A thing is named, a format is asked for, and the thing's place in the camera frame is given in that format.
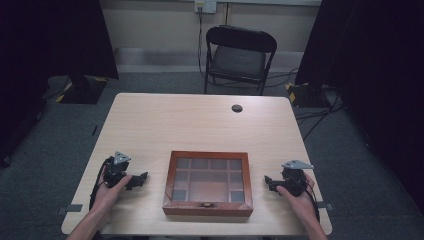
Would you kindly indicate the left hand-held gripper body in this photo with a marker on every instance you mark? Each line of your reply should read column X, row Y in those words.
column 116, row 170

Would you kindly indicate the wooden box with glass lid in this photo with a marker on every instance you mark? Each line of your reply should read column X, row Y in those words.
column 208, row 186

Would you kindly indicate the white wall outlet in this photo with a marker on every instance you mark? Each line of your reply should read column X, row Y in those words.
column 205, row 6

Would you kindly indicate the black stand base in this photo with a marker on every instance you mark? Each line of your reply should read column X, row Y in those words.
column 85, row 90
column 306, row 95

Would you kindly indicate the grey tape strip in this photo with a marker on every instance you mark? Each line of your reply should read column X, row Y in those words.
column 326, row 206
column 70, row 208

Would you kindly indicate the person's left hand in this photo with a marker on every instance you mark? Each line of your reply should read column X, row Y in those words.
column 110, row 195

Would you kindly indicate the black table grommet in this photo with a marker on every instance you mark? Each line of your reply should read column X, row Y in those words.
column 237, row 108

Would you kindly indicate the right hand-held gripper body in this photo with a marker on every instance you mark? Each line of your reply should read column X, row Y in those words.
column 293, row 180

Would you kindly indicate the person's right hand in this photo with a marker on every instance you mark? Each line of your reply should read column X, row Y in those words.
column 300, row 201

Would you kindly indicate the small black tape strip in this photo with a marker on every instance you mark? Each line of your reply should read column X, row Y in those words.
column 95, row 130

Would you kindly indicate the black folding chair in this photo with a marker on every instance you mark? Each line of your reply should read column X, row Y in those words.
column 238, row 58

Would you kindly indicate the dark curtain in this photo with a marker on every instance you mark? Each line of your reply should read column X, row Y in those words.
column 50, row 50
column 373, row 66

